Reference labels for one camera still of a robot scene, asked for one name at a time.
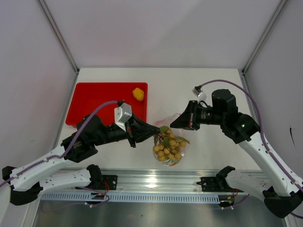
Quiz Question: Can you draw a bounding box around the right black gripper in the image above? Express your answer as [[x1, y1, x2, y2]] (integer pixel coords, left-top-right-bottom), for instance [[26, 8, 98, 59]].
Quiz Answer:
[[170, 100, 225, 131]]

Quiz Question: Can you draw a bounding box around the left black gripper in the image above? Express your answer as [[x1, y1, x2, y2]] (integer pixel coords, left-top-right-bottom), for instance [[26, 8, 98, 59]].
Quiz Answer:
[[92, 112, 160, 148]]

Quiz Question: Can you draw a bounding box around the bunch of tan longans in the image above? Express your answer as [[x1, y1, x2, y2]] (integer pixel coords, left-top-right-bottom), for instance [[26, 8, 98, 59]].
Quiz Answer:
[[152, 125, 191, 163]]

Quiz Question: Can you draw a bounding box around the clear pink-dotted zip bag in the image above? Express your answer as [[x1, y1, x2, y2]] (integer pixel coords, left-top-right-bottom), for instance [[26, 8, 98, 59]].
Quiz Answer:
[[151, 113, 190, 168]]

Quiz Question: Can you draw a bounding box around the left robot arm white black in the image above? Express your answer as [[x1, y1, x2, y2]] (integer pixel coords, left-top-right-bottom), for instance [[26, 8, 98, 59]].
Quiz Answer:
[[2, 115, 160, 206]]

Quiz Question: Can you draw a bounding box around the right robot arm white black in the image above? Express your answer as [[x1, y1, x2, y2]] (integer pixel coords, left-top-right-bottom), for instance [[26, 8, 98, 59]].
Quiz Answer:
[[170, 89, 303, 218]]

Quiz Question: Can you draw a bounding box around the yellow potato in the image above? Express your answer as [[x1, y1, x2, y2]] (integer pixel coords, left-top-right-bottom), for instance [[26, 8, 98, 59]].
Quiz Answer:
[[132, 87, 144, 102]]

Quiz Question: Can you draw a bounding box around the red plastic tray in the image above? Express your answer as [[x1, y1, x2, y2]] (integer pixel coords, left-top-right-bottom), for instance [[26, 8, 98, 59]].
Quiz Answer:
[[65, 82, 148, 128]]

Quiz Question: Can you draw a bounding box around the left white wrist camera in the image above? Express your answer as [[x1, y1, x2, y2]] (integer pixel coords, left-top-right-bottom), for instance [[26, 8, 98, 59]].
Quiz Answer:
[[114, 103, 133, 131]]

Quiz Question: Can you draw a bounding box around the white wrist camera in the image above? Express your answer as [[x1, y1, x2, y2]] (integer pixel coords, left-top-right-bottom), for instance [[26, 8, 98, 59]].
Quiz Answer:
[[192, 86, 207, 101], [114, 103, 133, 131]]

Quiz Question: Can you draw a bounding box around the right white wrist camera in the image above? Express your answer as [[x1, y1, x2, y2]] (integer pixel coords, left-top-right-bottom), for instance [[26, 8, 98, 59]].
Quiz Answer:
[[192, 86, 207, 101]]

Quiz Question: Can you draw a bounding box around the aluminium mounting rail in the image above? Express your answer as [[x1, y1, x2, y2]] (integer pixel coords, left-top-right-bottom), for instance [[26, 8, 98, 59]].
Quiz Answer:
[[32, 168, 291, 195]]

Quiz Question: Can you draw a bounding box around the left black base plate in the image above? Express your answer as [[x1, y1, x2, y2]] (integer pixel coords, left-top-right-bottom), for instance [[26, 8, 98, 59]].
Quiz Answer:
[[86, 175, 118, 191]]

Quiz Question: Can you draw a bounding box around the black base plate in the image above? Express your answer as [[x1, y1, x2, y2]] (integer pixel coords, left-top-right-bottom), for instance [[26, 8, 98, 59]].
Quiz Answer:
[[86, 175, 118, 191], [196, 176, 236, 192]]

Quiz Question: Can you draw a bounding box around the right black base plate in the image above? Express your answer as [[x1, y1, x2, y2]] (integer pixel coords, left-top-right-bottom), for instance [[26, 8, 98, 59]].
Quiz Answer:
[[196, 176, 236, 192]]

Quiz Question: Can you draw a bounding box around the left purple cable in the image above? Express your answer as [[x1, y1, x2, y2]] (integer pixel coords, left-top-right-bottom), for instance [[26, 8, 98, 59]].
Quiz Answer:
[[0, 100, 125, 209]]

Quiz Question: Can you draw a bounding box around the slotted white cable duct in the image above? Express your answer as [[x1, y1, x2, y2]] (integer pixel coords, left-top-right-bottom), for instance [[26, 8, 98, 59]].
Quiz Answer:
[[41, 191, 220, 204]]

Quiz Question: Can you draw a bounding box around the left aluminium frame post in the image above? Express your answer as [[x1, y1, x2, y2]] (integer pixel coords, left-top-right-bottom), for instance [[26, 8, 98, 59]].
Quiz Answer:
[[36, 0, 80, 75]]

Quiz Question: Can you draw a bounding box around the aluminium frame post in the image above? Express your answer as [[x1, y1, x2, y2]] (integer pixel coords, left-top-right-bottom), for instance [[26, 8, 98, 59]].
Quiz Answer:
[[241, 0, 291, 76], [36, 0, 80, 75]]

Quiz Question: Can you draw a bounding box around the right aluminium frame post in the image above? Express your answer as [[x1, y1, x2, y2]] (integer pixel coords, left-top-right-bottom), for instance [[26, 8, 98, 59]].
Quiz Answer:
[[241, 0, 291, 76]]

